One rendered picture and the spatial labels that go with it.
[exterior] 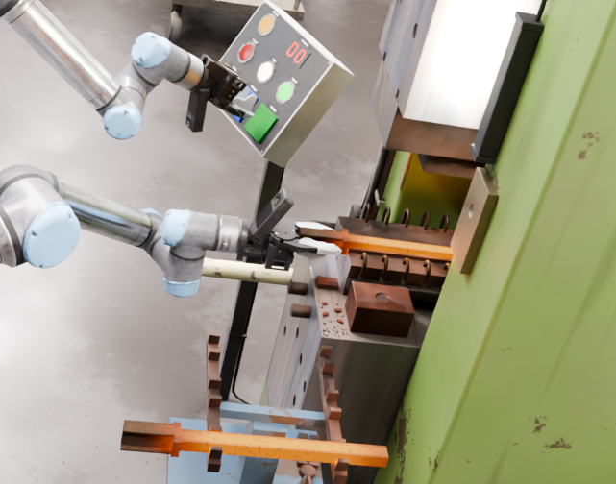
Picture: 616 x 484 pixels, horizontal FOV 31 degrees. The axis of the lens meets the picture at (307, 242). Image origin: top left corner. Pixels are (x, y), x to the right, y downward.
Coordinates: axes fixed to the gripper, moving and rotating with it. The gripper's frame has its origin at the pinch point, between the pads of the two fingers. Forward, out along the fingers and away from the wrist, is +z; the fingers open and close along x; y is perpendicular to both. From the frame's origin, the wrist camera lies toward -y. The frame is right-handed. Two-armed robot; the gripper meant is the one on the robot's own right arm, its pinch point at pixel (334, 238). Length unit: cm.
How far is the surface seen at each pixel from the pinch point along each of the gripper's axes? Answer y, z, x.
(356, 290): 2.1, 3.2, 14.3
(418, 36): -51, 3, 8
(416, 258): 0.6, 17.5, 2.8
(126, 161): 100, -38, -184
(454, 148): -29.2, 15.9, 7.6
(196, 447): 3, -29, 60
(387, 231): 1.1, 12.8, -6.8
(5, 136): 100, -84, -191
